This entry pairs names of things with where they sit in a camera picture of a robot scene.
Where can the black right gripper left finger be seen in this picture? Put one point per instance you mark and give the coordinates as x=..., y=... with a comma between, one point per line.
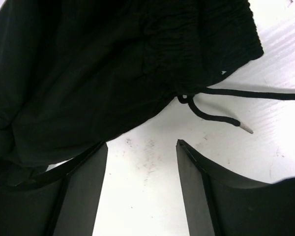
x=60, y=202

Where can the black trousers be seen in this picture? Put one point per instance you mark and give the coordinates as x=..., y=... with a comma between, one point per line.
x=74, y=73

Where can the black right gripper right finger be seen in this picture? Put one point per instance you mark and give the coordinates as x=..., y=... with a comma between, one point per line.
x=219, y=202

